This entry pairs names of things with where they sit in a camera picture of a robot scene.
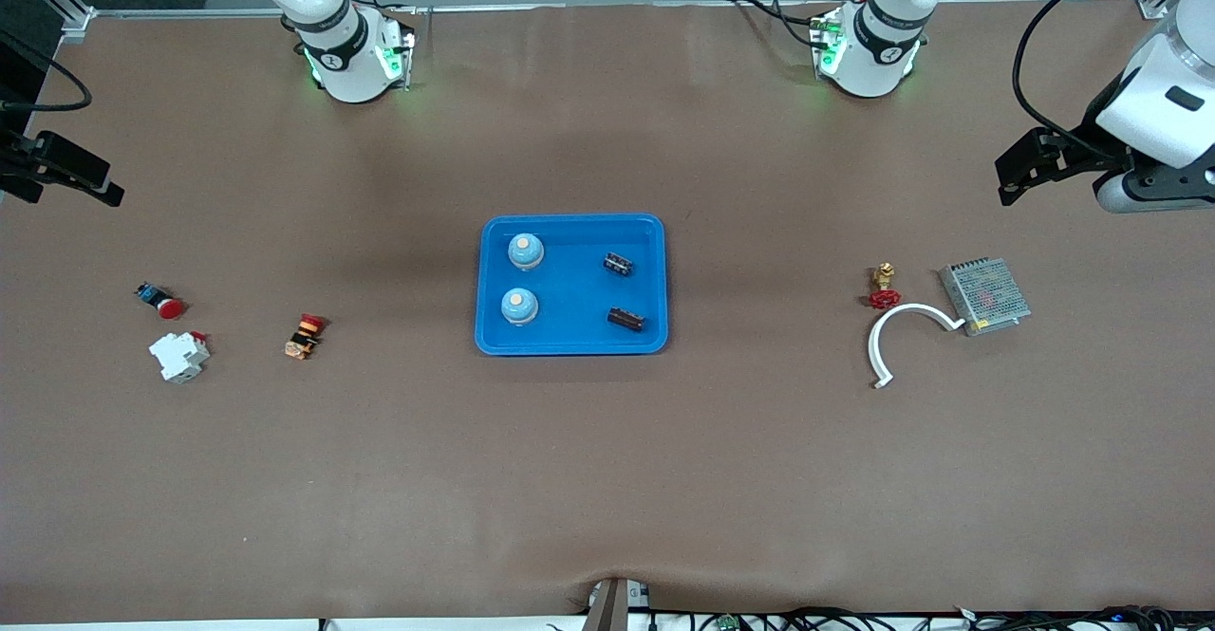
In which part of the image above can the metal mesh power supply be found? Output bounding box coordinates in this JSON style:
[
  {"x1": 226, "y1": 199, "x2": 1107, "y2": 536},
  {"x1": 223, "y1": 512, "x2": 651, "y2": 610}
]
[{"x1": 939, "y1": 256, "x2": 1033, "y2": 338}]

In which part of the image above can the red push button blue base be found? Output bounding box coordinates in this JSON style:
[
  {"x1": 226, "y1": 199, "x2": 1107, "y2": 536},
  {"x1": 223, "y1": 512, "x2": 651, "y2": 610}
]
[{"x1": 135, "y1": 282, "x2": 186, "y2": 321}]

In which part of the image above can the white circuit breaker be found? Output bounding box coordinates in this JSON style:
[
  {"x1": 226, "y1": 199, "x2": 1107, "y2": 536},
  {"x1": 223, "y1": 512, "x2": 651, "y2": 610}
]
[{"x1": 148, "y1": 330, "x2": 212, "y2": 384}]

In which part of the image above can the blue plastic tray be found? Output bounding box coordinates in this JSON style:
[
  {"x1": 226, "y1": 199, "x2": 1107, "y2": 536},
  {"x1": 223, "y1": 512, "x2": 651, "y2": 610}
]
[{"x1": 474, "y1": 213, "x2": 670, "y2": 358}]

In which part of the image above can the brown table mat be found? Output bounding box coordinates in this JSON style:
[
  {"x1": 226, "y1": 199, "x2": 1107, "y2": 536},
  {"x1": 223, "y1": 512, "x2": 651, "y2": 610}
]
[{"x1": 0, "y1": 0, "x2": 1215, "y2": 624}]

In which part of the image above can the brass valve red handle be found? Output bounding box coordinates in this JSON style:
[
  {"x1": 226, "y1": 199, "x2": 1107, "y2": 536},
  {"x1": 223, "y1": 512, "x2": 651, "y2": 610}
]
[{"x1": 868, "y1": 262, "x2": 903, "y2": 311}]

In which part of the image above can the white curved plastic duct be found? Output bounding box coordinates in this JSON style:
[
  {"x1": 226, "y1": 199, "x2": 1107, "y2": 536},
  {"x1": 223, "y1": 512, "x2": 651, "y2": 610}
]
[{"x1": 868, "y1": 303, "x2": 966, "y2": 391}]

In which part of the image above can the red orange striped switch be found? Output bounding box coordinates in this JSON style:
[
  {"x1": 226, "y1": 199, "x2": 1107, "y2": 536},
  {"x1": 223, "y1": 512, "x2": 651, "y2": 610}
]
[{"x1": 283, "y1": 312, "x2": 326, "y2": 361}]

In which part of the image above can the black arm base cable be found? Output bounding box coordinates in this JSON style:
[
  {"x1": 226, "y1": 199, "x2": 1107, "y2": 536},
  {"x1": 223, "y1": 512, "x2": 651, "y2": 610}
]
[{"x1": 727, "y1": 0, "x2": 836, "y2": 48}]

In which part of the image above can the black cable bundle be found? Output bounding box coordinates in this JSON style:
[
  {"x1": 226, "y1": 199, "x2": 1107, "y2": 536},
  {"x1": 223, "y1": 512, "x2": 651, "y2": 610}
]
[{"x1": 650, "y1": 605, "x2": 1215, "y2": 631}]

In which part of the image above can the grey metal table bracket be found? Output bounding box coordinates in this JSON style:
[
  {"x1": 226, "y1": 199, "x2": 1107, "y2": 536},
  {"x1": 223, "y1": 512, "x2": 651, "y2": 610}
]
[{"x1": 581, "y1": 576, "x2": 654, "y2": 631}]

